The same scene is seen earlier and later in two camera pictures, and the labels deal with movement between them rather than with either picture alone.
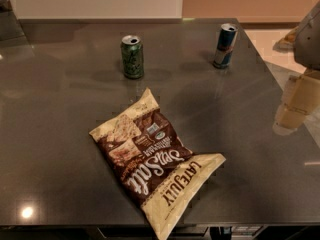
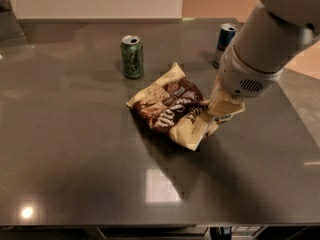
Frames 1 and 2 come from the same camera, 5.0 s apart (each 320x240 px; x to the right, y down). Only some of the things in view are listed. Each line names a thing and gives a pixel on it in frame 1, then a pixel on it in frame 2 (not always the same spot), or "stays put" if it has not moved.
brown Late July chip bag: (152, 161) to (173, 106)
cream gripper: (308, 42) to (237, 74)
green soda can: (132, 53) stays put
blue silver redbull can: (225, 45) stays put
